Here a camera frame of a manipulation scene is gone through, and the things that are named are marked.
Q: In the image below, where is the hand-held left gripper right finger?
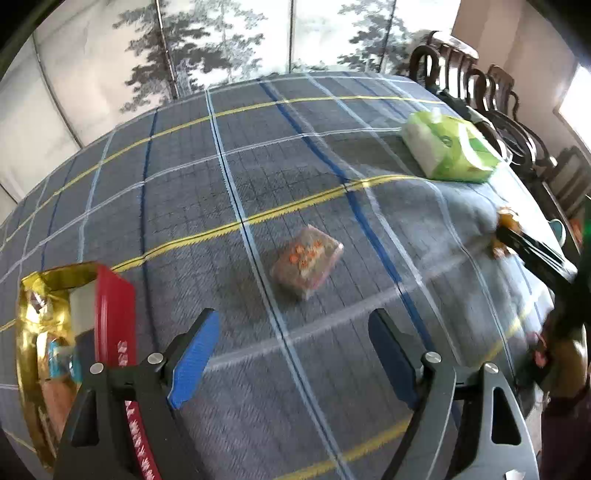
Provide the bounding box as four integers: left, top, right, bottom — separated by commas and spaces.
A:
368, 308, 541, 480

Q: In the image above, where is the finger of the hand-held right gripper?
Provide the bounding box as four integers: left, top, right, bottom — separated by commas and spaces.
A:
496, 226, 580, 289

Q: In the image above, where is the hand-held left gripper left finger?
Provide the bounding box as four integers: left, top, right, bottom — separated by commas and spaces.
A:
53, 308, 221, 480

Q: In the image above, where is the orange brown snack packet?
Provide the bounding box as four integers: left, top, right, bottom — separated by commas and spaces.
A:
490, 207, 522, 260

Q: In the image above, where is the red gold box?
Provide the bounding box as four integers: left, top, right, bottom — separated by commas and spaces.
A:
16, 262, 162, 480

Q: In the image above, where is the clear pink snack packet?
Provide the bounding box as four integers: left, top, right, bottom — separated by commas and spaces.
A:
270, 224, 345, 301

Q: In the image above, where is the pale orange snack packet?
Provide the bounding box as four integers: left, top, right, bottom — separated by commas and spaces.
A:
39, 381, 79, 444

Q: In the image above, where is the person's right hand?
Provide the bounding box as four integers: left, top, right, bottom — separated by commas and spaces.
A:
547, 323, 591, 400

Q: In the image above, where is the light blue snack packet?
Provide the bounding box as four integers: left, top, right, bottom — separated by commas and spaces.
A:
46, 339, 86, 384

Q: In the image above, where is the green tissue pack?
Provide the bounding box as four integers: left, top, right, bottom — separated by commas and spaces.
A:
400, 108, 503, 184

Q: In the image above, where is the bright window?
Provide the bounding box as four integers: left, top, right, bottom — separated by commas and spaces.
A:
554, 65, 591, 153

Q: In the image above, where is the dark cloth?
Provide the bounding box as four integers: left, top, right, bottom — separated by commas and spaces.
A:
438, 90, 490, 125

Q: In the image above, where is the dark wooden chair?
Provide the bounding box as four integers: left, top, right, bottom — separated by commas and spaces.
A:
409, 31, 485, 107
485, 65, 555, 176

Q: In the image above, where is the blue plaid tablecloth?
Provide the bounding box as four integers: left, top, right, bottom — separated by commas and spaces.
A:
0, 69, 578, 480

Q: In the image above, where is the painted folding screen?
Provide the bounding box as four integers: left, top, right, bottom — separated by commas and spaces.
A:
0, 0, 462, 217

